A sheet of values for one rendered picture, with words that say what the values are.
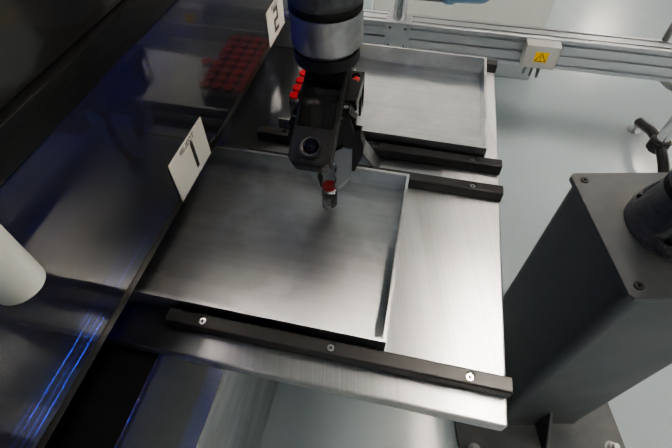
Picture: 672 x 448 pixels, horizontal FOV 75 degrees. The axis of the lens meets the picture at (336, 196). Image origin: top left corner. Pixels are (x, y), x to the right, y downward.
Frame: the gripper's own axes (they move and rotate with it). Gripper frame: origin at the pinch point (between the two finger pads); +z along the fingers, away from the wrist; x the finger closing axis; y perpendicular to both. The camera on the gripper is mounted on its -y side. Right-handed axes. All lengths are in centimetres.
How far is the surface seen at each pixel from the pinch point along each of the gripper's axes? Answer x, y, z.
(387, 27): 4, 119, 41
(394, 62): -4.8, 40.1, 5.3
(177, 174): 14.8, -10.0, -9.5
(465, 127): -19.4, 22.7, 5.6
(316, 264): -0.4, -9.6, 5.5
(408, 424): -22, -4, 94
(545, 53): -53, 114, 42
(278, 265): 4.5, -10.8, 5.4
